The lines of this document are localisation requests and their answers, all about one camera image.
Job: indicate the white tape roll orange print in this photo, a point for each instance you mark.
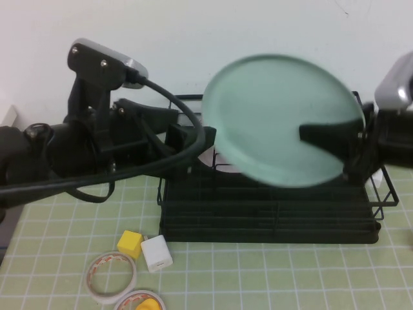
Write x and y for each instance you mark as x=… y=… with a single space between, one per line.
x=124 y=302
x=109 y=298

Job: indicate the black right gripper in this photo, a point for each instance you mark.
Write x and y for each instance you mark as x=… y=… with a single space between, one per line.
x=371 y=151

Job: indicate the black plastic drain tray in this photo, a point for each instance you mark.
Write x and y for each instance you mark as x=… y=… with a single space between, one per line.
x=290 y=219

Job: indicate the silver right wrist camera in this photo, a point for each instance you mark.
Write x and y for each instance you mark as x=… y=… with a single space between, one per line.
x=393 y=87

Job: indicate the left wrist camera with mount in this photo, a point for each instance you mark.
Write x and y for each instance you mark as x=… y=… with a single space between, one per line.
x=96 y=68

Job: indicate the yellow cube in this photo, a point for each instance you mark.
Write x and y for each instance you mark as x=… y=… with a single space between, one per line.
x=129 y=243

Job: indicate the green checked tablecloth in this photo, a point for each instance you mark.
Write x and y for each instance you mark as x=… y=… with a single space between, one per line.
x=290 y=277

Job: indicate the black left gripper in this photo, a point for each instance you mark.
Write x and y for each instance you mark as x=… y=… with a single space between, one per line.
x=129 y=139

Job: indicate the mint green round plate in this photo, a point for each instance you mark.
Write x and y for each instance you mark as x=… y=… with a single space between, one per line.
x=258 y=113

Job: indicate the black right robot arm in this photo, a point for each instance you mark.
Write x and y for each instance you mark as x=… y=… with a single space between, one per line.
x=398 y=139

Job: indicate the pink round plate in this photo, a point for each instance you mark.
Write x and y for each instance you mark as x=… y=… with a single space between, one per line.
x=206 y=159

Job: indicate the white USB charger block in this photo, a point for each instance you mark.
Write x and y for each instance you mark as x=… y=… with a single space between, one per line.
x=377 y=179
x=156 y=255

